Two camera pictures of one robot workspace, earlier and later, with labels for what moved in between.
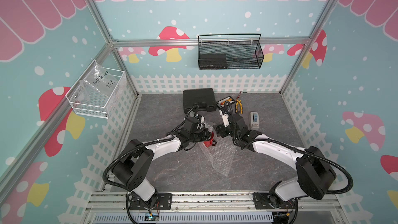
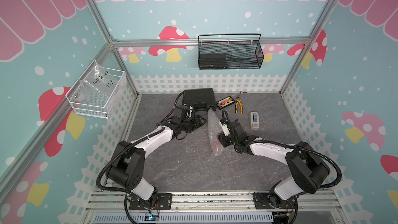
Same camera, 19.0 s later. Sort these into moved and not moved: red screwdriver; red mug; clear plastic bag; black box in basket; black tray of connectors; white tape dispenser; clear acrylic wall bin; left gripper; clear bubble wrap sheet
Moved: red mug; left gripper; clear bubble wrap sheet
Not moved: clear plastic bag; black tray of connectors; clear acrylic wall bin; red screwdriver; black box in basket; white tape dispenser
